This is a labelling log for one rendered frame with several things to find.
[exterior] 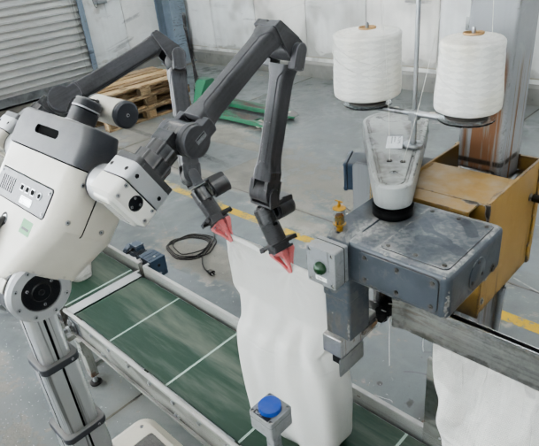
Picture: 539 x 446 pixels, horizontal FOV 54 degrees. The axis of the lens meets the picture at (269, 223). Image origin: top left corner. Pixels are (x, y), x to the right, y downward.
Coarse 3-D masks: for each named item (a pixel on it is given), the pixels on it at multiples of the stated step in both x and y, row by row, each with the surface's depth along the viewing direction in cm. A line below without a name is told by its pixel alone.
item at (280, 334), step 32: (256, 256) 163; (256, 288) 171; (288, 288) 158; (320, 288) 147; (256, 320) 169; (288, 320) 163; (320, 320) 152; (256, 352) 171; (288, 352) 159; (320, 352) 154; (256, 384) 179; (288, 384) 164; (320, 384) 156; (320, 416) 163
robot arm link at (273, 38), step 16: (256, 32) 130; (272, 32) 128; (288, 32) 131; (256, 48) 127; (272, 48) 130; (288, 48) 133; (240, 64) 125; (256, 64) 128; (224, 80) 124; (240, 80) 126; (208, 96) 122; (224, 96) 124; (192, 112) 121; (208, 112) 121; (192, 128) 117; (208, 128) 120; (176, 144) 118; (192, 144) 118; (208, 144) 121
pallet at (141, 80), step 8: (136, 72) 704; (144, 72) 700; (152, 72) 698; (160, 72) 690; (120, 80) 672; (128, 80) 666; (136, 80) 665; (144, 80) 659; (152, 80) 656; (160, 80) 652; (104, 88) 641; (112, 88) 634; (120, 88) 630; (128, 88) 627; (136, 88) 632; (144, 88) 639; (160, 88) 662; (168, 88) 661; (112, 96) 651; (136, 96) 638; (144, 96) 642
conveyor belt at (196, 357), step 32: (128, 288) 272; (160, 288) 269; (96, 320) 251; (128, 320) 249; (160, 320) 247; (192, 320) 245; (128, 352) 230; (160, 352) 228; (192, 352) 226; (224, 352) 224; (192, 384) 210; (224, 384) 208; (224, 416) 194; (352, 416) 189
